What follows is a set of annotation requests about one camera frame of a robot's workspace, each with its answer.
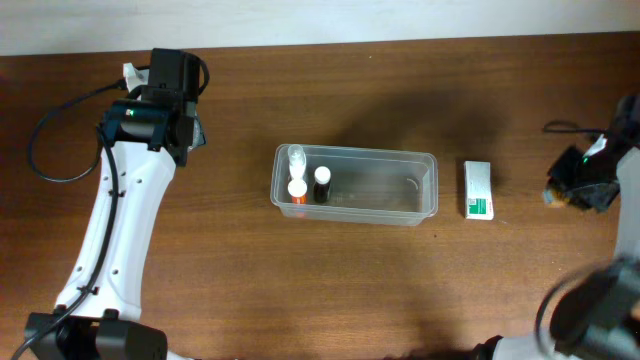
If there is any small gold lid jar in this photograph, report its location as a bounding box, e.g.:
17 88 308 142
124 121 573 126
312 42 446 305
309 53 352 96
542 187 569 208

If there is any white green medicine box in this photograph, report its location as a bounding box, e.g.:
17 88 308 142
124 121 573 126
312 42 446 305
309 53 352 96
464 161 494 221

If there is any clear white tube bottle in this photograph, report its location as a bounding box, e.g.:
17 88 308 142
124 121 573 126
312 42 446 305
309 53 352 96
287 144 307 181

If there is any orange vitamin tube white cap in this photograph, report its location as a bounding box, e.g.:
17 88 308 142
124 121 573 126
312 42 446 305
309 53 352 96
287 179 308 205

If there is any black bottle white cap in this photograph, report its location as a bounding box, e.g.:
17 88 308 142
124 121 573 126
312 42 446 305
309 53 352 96
313 166 331 204

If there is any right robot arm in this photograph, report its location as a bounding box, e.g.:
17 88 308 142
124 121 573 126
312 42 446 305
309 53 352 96
469 95 639 359

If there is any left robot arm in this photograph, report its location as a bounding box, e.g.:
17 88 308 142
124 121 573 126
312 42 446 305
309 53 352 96
13 48 210 359

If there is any clear plastic container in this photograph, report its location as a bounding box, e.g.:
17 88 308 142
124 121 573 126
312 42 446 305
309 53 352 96
270 144 438 226

